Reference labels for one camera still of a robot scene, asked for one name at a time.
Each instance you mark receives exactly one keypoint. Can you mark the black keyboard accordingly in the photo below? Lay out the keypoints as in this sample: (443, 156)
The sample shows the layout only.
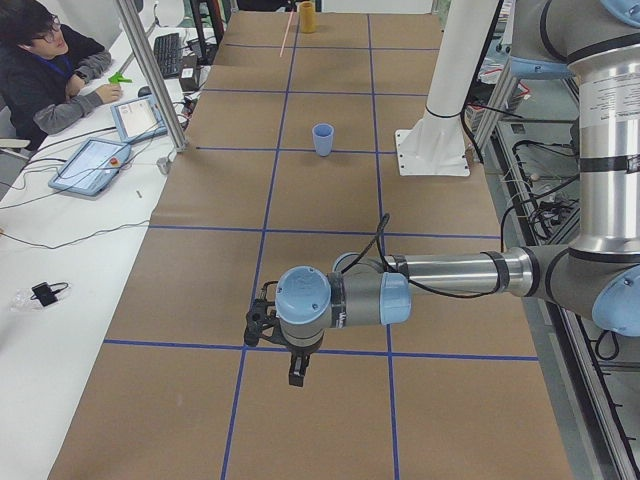
(167, 50)

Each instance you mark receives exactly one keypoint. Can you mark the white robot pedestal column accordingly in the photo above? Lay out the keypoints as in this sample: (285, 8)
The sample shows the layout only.
(468, 24)

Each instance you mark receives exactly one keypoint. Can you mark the blue teach pendant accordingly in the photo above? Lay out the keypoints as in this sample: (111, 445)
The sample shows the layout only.
(138, 119)
(90, 170)

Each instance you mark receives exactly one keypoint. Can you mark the light blue plastic cup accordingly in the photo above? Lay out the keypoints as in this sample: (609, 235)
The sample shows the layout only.
(323, 137)

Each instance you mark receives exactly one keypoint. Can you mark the blue teach pendant near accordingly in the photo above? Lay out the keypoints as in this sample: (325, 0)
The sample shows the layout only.
(90, 170)

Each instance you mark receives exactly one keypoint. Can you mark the blue teach pendant far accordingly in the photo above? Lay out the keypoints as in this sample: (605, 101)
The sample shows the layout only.
(138, 119)

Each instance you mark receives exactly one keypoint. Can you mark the green plastic clip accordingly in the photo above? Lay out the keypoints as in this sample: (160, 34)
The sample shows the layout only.
(118, 78)

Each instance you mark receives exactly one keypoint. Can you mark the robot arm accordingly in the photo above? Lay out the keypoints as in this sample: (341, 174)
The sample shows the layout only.
(596, 275)

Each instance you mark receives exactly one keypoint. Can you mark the seated person in dark jacket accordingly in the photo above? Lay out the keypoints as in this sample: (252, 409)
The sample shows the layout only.
(44, 66)

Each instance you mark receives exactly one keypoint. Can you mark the small black device with cable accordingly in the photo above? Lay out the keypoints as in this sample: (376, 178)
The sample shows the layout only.
(47, 294)

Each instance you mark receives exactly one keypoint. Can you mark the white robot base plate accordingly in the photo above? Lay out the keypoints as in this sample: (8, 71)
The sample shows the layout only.
(434, 146)

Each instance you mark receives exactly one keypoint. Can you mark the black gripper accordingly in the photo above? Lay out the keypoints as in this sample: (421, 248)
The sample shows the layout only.
(298, 353)

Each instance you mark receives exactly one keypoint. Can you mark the tan bamboo cup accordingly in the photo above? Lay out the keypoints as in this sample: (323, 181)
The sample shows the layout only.
(307, 17)

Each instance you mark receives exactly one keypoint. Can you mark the aluminium frame post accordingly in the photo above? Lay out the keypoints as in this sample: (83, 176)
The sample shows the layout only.
(142, 51)

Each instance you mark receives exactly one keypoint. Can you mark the person's hand on desk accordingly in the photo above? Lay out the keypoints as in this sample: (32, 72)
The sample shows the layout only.
(109, 93)

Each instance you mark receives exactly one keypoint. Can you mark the black computer mouse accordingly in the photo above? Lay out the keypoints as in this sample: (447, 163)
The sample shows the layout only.
(144, 91)

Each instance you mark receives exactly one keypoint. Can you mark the pink chopstick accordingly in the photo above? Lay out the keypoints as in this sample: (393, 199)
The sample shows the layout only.
(286, 33)

